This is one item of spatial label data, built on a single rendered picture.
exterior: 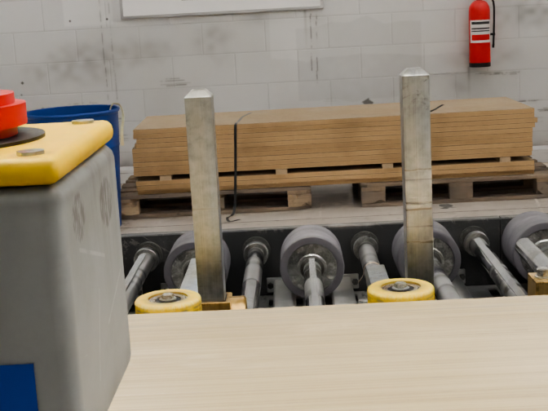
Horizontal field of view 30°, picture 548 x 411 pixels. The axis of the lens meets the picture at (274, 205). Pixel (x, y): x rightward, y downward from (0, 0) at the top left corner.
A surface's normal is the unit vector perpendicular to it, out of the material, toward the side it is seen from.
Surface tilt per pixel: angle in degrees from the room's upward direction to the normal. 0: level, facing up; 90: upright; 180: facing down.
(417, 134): 90
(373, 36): 90
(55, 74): 90
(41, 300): 90
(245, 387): 0
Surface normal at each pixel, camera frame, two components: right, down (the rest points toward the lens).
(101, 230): 1.00, -0.05
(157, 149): 0.00, 0.19
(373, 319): -0.05, -0.98
